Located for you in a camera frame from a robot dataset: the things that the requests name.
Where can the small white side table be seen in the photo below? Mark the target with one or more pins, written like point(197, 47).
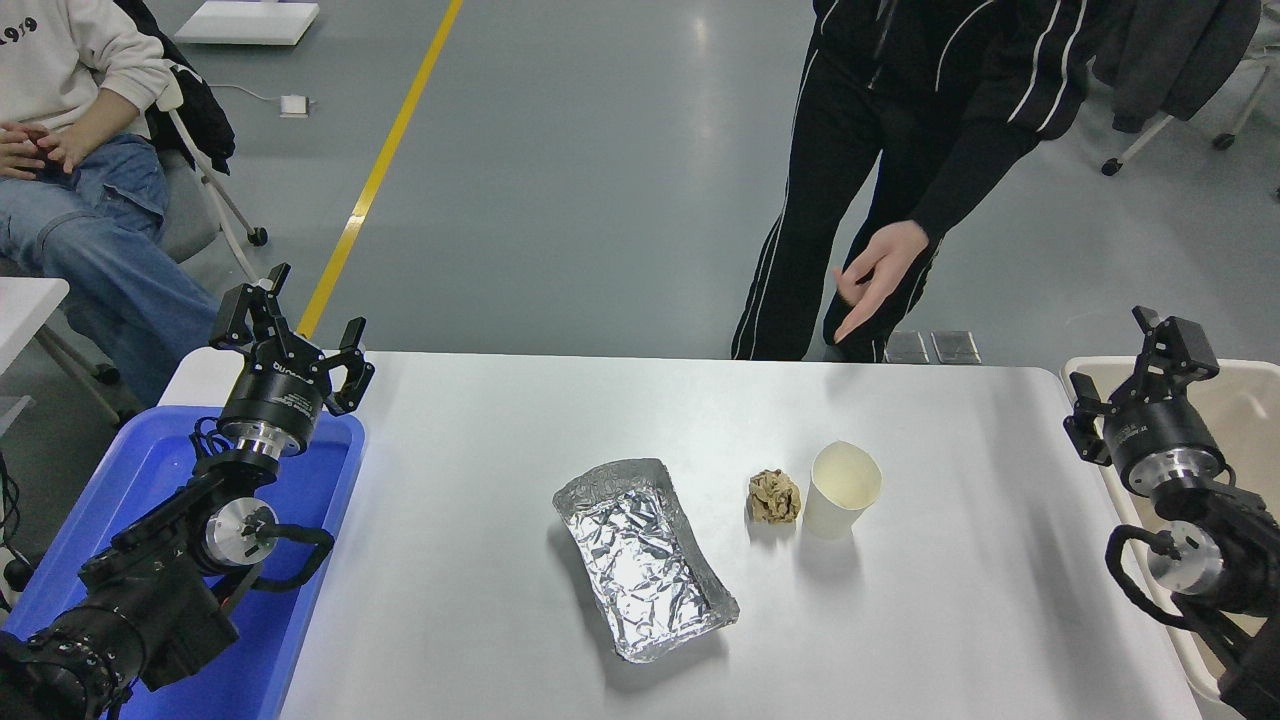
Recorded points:
point(25, 310)

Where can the metal floor plate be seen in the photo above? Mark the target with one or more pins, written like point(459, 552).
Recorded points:
point(907, 347)
point(955, 347)

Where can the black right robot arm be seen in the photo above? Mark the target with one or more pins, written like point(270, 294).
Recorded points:
point(1220, 530)

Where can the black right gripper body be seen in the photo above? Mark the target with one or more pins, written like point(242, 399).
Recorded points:
point(1160, 430)

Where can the seated person's left forearm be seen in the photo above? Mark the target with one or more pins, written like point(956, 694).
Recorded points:
point(105, 120)

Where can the large pale bin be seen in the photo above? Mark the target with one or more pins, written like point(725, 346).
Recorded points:
point(1250, 420)

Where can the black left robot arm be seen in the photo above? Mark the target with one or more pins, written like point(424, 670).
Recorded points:
point(150, 600)

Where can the standing person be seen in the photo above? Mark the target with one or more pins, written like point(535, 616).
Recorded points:
point(830, 150)

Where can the dark grey hanging jacket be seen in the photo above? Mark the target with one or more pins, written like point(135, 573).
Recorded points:
point(1170, 60)

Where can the seated person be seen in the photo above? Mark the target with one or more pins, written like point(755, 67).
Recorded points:
point(90, 240)

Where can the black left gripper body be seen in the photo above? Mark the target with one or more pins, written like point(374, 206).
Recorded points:
point(275, 395)

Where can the flat white board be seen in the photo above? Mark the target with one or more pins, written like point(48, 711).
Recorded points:
point(250, 22)

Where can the white office chair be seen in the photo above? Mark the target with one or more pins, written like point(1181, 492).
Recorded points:
point(1140, 145)

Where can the black jacket on chair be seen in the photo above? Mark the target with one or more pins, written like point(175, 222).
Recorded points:
point(195, 110)

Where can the silver foil tray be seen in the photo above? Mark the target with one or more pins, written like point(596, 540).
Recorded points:
point(640, 560)

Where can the tan paper ball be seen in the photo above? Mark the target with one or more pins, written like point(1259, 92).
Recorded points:
point(775, 497)

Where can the seated person's left hand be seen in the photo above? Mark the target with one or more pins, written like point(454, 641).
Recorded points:
point(68, 150)

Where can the blue plastic tray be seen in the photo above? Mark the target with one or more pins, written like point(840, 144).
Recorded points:
point(150, 470)

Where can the white-framed wheeled chair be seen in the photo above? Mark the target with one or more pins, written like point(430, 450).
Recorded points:
point(215, 190)

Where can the standing person's left forearm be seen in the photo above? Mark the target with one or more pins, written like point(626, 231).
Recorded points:
point(975, 175)

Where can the standing person's left hand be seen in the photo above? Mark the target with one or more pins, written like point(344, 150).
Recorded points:
point(885, 265)

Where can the white power adapter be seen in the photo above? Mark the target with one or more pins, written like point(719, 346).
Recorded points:
point(294, 105)

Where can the white paper cup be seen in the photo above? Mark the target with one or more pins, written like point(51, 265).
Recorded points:
point(840, 495)

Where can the seated person's right hand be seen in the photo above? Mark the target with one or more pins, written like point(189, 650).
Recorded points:
point(20, 150)

